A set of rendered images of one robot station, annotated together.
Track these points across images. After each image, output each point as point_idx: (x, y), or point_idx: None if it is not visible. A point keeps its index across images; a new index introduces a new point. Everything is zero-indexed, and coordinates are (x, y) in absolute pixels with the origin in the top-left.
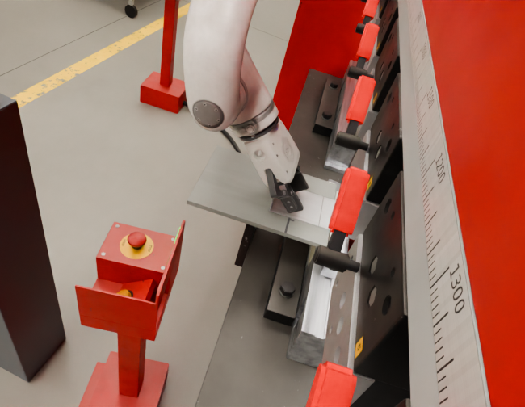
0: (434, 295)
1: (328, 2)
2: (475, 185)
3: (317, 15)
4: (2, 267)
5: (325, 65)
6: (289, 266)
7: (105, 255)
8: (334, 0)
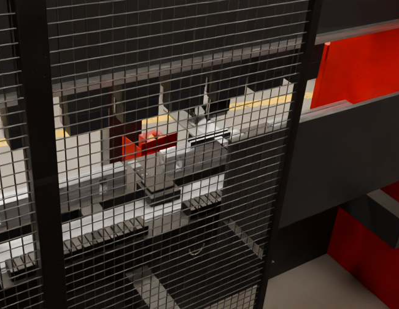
0: None
1: (339, 62)
2: None
3: (334, 70)
4: (116, 141)
5: None
6: None
7: (142, 135)
8: (342, 61)
